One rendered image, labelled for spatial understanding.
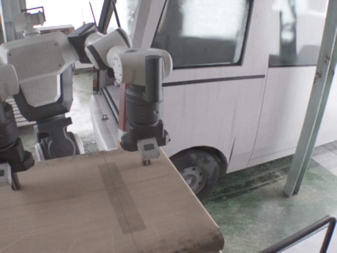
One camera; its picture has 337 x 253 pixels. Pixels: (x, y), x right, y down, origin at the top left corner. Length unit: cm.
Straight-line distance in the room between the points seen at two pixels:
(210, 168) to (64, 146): 123
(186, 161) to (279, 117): 82
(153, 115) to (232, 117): 124
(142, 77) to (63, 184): 32
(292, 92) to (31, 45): 177
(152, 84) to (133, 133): 14
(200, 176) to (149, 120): 143
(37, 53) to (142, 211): 65
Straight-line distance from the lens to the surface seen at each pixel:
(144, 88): 57
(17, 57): 98
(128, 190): 62
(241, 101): 179
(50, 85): 96
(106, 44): 79
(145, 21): 139
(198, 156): 183
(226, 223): 207
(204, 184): 204
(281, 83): 198
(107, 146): 189
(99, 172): 68
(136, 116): 59
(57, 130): 98
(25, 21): 107
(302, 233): 91
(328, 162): 316
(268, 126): 206
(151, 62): 52
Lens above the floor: 150
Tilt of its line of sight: 27 degrees down
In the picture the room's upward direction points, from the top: 1 degrees clockwise
